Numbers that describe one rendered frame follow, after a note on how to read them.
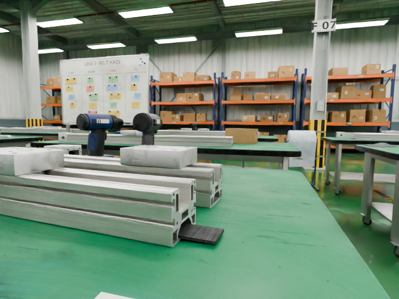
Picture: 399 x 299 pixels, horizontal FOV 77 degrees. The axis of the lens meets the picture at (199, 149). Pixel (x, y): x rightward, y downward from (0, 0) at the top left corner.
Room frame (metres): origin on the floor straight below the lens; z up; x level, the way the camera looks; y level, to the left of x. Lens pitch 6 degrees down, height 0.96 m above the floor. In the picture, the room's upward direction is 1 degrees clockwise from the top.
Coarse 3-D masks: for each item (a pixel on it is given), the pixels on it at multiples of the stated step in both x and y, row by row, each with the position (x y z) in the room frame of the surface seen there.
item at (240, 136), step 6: (228, 132) 2.55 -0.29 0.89; (234, 132) 2.53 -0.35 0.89; (240, 132) 2.51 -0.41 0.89; (246, 132) 2.49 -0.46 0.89; (252, 132) 2.47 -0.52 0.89; (234, 138) 2.53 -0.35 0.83; (240, 138) 2.51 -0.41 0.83; (246, 138) 2.49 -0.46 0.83; (252, 138) 2.47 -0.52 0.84; (114, 156) 4.56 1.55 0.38; (120, 156) 4.57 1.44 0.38; (198, 162) 4.21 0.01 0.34; (204, 162) 4.17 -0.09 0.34; (210, 162) 4.38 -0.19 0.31
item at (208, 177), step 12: (72, 156) 0.76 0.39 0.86; (84, 156) 0.76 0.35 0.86; (96, 156) 0.76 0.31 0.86; (84, 168) 0.67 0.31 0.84; (96, 168) 0.65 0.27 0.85; (108, 168) 0.63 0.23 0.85; (120, 168) 0.62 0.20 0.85; (132, 168) 0.60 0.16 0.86; (144, 168) 0.59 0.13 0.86; (156, 168) 0.58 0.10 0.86; (168, 168) 0.57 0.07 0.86; (180, 168) 0.56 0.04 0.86; (192, 168) 0.56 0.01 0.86; (204, 168) 0.56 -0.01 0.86; (216, 168) 0.61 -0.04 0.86; (204, 180) 0.54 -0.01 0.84; (216, 180) 0.61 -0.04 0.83; (204, 192) 0.55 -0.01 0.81; (216, 192) 0.61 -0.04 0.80; (204, 204) 0.54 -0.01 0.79
